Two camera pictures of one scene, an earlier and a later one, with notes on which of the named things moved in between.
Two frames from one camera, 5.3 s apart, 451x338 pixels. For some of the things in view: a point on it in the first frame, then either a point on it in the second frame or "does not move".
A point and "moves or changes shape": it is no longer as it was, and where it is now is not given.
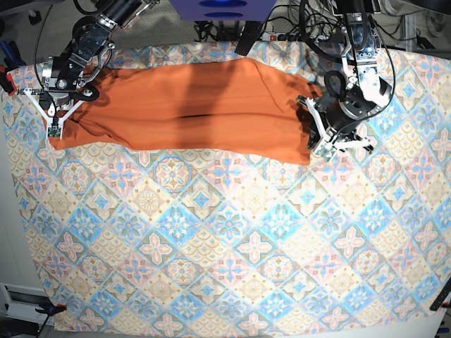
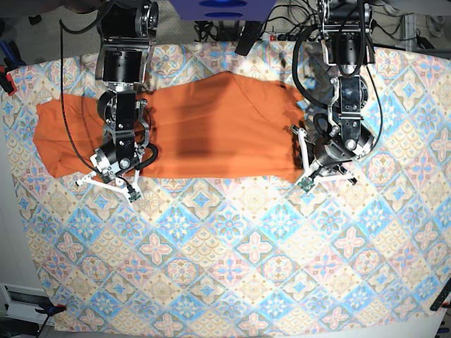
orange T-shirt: x=239 y=105 moves or changes shape
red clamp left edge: x=10 y=79 does not move
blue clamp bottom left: x=50 y=310 does not move
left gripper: x=61 y=81 → x=115 y=158
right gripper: x=342 y=116 → x=330 y=155
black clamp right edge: x=440 y=301 does not move
